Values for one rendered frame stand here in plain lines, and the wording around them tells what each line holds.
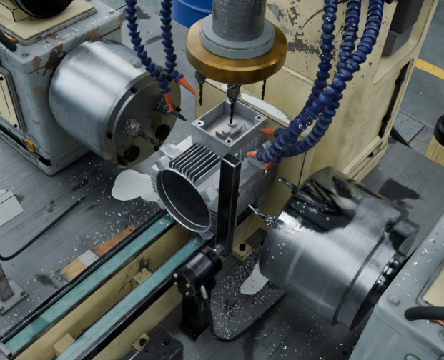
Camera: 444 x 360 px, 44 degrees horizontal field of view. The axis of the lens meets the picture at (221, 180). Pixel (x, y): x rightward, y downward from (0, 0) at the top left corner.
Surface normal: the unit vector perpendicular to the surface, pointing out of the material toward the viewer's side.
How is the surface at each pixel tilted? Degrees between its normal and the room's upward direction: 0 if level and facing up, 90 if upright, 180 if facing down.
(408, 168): 0
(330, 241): 36
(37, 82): 90
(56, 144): 90
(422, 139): 0
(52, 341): 90
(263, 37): 0
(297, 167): 90
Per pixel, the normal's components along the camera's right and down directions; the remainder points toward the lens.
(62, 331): 0.76, 0.51
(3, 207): 0.62, -0.02
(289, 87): -0.65, 0.54
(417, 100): 0.05, -0.68
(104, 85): -0.26, -0.34
